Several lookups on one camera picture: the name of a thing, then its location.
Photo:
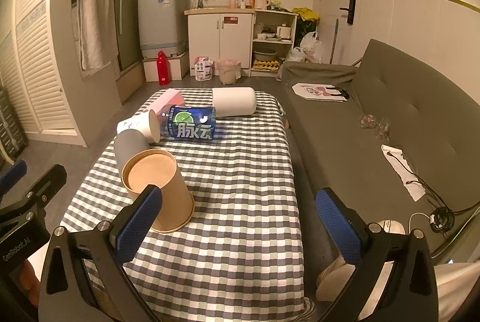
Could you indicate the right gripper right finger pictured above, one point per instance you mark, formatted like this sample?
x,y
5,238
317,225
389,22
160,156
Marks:
x,y
410,292

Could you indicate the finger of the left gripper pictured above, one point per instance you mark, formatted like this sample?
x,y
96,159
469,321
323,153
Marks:
x,y
46,187
12,176

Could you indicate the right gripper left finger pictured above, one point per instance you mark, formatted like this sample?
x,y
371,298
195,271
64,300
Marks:
x,y
66,293

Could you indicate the brown paper cup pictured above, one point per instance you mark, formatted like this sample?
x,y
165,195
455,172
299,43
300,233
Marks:
x,y
159,168

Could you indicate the grey cup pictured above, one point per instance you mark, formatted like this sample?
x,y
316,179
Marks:
x,y
127,144

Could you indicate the white floral paper cup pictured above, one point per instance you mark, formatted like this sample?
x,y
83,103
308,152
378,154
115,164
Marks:
x,y
146,123

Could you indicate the pink cup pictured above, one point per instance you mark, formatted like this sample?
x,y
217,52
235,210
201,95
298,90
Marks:
x,y
171,97

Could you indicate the white plain cup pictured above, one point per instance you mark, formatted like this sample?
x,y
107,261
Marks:
x,y
234,101

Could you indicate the silver suitcase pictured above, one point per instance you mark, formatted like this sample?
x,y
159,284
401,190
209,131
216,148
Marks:
x,y
13,138

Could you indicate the white paper on sofa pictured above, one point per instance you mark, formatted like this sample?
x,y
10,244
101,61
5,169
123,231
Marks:
x,y
400,165

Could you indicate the white louvered wardrobe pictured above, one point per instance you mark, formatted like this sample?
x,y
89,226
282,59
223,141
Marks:
x,y
53,98

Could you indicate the blue label water bottle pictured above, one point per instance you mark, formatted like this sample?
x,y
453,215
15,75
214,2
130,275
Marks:
x,y
188,123

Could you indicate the grey sofa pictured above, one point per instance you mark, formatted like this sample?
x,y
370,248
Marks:
x,y
399,101

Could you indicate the checkered tablecloth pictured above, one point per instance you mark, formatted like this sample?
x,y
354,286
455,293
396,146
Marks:
x,y
241,256

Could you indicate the red bottle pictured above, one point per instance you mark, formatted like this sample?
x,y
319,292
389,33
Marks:
x,y
162,66

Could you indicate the white printed package bag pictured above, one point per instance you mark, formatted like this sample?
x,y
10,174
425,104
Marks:
x,y
203,68

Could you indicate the hanging white towel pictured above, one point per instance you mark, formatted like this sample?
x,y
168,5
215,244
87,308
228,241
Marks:
x,y
97,34

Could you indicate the washing machine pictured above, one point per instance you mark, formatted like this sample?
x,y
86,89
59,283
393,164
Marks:
x,y
162,26

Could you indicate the pink lined trash bin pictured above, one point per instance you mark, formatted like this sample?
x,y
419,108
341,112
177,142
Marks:
x,y
229,71

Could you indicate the white sink cabinet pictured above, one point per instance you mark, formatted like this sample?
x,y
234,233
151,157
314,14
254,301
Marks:
x,y
221,34

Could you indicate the white plastic bags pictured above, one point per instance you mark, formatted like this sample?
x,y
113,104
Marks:
x,y
309,50

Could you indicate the open white shelf unit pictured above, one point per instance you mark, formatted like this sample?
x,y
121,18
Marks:
x,y
273,38

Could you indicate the black door handle lock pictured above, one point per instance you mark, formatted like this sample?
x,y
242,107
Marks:
x,y
350,12

